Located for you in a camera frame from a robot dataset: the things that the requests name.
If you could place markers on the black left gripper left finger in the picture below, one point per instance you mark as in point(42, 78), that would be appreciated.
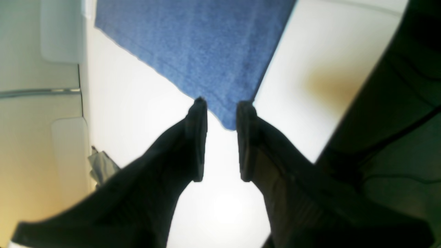
point(135, 207)

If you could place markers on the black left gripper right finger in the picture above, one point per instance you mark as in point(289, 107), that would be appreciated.
point(306, 207)

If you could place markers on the blue T-shirt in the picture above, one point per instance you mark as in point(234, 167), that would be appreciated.
point(216, 49)

